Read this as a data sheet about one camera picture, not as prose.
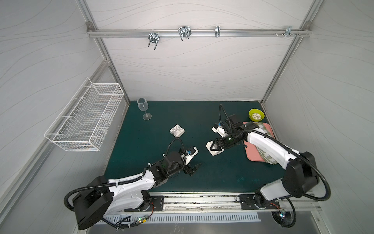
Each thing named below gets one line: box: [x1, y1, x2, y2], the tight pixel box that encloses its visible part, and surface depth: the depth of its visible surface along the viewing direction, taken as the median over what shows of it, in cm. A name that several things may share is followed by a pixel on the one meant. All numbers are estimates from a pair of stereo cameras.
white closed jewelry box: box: [169, 123, 186, 138], surface depth 101 cm
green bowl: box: [248, 108, 265, 122], surface depth 110 cm
